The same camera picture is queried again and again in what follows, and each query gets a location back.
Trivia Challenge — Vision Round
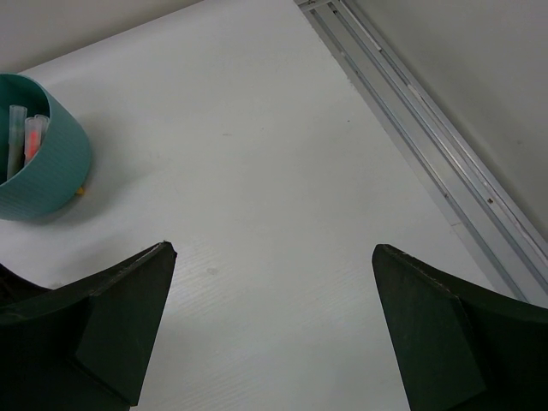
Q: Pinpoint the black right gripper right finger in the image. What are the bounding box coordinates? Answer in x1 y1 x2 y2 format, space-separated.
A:
372 244 547 410

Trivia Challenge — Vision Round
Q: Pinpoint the aluminium rail frame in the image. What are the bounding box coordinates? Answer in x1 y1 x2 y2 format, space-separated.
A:
297 1 547 307

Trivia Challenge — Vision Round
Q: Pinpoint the orange highlighter pen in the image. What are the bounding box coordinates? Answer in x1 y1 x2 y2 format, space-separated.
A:
24 116 43 164

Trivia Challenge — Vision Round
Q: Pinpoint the purple highlighter pen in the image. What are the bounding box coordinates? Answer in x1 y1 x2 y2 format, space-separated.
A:
34 115 50 138

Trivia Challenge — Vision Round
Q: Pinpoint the teal round desk organizer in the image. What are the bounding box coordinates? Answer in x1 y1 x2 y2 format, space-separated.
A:
1 74 92 221

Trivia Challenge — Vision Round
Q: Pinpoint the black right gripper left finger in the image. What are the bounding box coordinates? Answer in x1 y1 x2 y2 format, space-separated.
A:
1 241 176 410

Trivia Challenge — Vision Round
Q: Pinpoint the green highlighter pen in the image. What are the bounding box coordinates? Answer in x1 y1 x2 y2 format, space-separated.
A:
7 104 27 180

